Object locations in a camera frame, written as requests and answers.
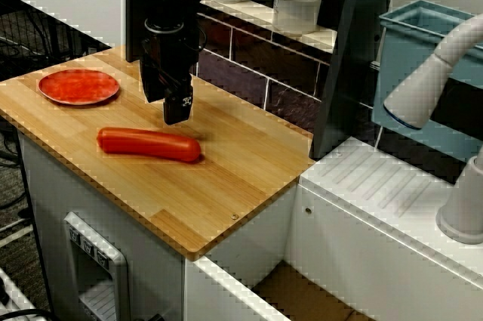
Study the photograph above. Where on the large white lidded jar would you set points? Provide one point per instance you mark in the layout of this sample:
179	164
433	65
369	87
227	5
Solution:
298	4

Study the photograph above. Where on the grey toy dishwasher panel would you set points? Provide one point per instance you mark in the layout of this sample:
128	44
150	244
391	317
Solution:
96	272

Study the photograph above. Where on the grey toy faucet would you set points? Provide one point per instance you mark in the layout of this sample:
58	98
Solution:
422	87

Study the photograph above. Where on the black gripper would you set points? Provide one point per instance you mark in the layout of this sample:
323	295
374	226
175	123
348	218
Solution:
171	53

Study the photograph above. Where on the teal plastic bin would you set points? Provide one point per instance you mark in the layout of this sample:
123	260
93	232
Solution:
403	71

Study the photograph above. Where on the silver countertop screw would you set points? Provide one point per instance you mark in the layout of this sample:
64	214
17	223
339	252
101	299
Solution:
234	216

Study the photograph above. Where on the dark grey upright panel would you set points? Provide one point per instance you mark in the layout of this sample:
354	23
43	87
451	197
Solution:
351	53

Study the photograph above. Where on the beige backsplash shelf ledge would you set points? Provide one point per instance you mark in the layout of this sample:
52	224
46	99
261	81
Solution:
260	15

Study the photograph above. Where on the red toy sausage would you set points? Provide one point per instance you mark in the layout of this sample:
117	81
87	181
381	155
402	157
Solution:
149	144

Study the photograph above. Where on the red round plate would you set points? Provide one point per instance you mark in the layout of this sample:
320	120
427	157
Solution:
78	87

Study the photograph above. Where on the black upright post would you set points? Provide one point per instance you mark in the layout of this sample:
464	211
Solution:
133	15

